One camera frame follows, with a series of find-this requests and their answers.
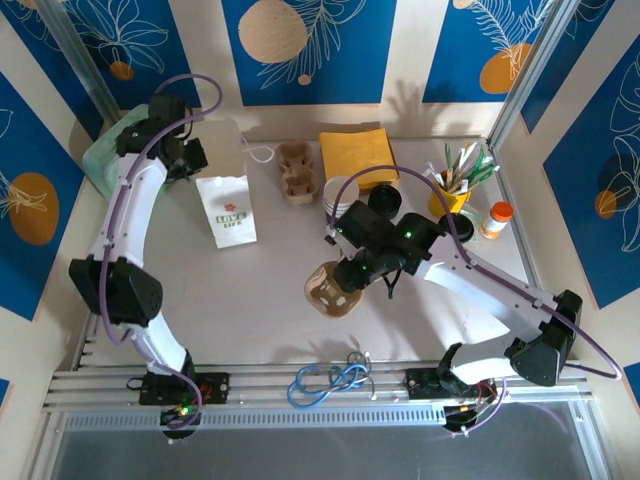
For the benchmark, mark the white paper takeout bag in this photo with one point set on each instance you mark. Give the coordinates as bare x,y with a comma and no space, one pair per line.
227,200

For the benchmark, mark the brown cardboard cup carrier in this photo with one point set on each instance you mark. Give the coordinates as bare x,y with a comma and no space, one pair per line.
325,295

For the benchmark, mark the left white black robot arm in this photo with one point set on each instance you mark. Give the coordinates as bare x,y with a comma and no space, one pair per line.
125,215

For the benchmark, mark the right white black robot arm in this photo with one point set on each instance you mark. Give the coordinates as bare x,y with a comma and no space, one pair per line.
480,290

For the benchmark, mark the stack of black lids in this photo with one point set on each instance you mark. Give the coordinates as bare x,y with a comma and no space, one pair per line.
386,200

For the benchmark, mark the stack of paper cups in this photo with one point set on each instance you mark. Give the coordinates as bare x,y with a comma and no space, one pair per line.
332,192

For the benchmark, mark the yellow holder cup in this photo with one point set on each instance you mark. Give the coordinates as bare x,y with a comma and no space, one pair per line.
445,202

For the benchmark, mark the mint green zip case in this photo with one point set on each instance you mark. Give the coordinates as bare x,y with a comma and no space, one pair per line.
102,170

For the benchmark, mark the stack of yellow napkins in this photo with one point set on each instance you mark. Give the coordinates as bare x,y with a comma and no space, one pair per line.
357,152

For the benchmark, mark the wooden stirrer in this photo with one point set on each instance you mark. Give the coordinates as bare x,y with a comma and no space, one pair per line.
454,181

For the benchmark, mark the clear glass container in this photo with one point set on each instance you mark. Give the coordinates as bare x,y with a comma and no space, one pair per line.
480,225

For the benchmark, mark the stacked cardboard cup carriers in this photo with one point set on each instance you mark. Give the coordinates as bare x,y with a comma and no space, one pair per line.
297,172

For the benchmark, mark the thin green stirrer stick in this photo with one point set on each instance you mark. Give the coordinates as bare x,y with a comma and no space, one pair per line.
449,157

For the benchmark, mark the orange lid pill bottle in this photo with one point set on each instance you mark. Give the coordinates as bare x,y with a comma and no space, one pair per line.
495,220

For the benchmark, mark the white paper straw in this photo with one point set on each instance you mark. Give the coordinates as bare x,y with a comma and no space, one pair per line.
466,160

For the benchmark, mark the black connector module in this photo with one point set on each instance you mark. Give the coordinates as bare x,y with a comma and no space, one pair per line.
177,415
460,417

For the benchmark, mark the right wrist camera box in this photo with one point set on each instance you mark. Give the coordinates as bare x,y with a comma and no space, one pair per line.
329,240

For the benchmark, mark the aluminium frame post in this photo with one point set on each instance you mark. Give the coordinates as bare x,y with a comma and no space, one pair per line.
530,70
80,60

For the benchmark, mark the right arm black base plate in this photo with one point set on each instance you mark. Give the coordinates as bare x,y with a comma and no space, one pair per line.
422,382

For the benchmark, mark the aluminium front rail frame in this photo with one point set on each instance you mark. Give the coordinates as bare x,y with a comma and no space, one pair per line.
260,382

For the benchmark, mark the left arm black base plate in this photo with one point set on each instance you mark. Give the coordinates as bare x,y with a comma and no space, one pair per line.
215,387

